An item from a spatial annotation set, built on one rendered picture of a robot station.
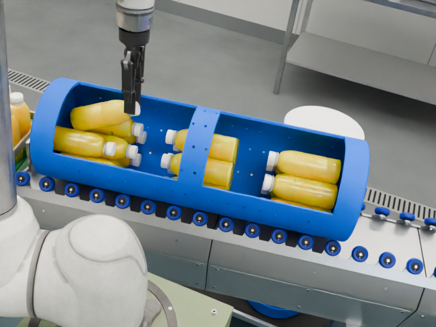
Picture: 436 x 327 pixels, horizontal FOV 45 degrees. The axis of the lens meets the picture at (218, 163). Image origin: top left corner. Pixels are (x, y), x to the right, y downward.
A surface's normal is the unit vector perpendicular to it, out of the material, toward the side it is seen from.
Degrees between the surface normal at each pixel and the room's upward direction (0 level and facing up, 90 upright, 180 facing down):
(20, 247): 68
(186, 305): 1
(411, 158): 0
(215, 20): 76
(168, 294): 1
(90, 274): 63
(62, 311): 89
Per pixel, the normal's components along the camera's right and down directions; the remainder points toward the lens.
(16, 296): 0.14, 0.32
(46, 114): -0.03, -0.20
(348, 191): -0.08, 0.02
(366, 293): -0.13, 0.29
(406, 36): -0.37, 0.53
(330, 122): 0.12, -0.79
